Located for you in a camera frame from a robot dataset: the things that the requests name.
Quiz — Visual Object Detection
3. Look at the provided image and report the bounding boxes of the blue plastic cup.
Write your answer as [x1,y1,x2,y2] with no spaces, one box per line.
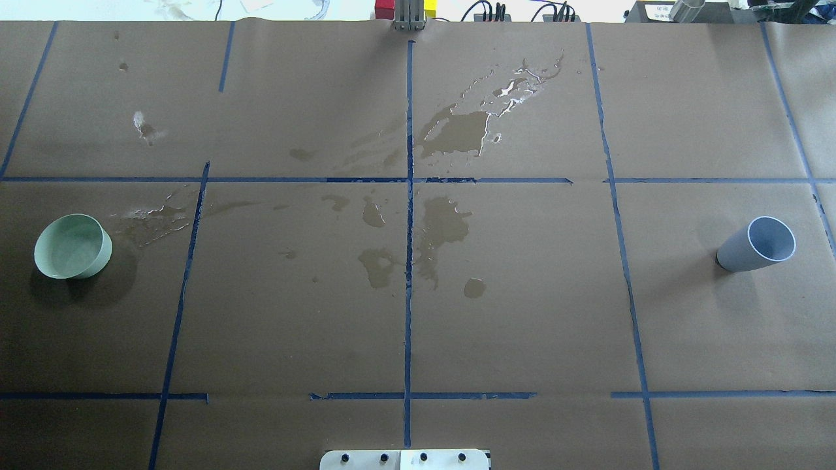
[715,216,797,272]

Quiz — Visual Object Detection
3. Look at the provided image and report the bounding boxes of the green ceramic bowl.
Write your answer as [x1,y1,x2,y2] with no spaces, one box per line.
[33,213,113,280]

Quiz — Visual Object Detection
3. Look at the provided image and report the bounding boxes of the red blue yellow blocks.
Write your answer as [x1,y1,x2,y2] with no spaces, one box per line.
[372,0,439,20]

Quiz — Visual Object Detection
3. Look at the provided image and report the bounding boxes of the silver metal cylinder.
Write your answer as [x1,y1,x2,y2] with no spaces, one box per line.
[669,0,706,24]

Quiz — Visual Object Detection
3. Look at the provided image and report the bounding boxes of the aluminium frame post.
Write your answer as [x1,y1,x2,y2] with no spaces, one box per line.
[393,0,426,31]

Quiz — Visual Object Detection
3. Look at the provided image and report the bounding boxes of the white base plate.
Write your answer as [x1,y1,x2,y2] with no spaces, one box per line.
[319,448,492,469]

